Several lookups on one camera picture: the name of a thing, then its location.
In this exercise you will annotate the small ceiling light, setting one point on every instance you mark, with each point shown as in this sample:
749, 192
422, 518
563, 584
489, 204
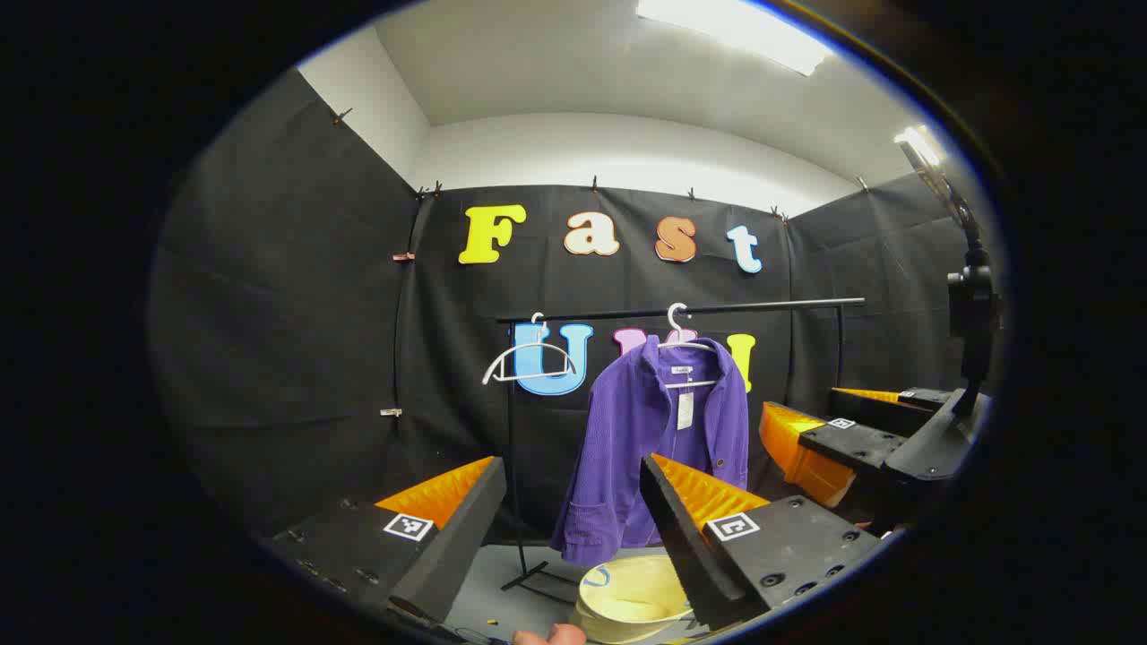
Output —
921, 143

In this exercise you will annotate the long ceiling light panel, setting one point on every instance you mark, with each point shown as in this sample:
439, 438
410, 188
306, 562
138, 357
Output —
735, 31

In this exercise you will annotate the black metal clothes rack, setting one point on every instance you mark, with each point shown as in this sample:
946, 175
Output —
717, 309

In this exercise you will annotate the white plastic hanger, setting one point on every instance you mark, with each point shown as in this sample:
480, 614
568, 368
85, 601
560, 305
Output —
538, 376
683, 341

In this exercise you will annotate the black backdrop cloth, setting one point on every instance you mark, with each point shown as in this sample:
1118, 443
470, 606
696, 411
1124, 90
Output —
296, 358

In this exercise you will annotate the cream round laundry hamper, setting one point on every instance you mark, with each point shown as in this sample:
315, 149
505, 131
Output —
627, 591

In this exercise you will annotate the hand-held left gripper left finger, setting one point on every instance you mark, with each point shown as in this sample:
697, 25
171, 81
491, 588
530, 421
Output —
457, 546

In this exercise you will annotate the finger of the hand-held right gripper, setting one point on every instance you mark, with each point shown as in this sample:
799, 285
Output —
851, 443
883, 414

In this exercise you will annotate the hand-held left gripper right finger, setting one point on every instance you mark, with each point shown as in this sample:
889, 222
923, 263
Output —
685, 546

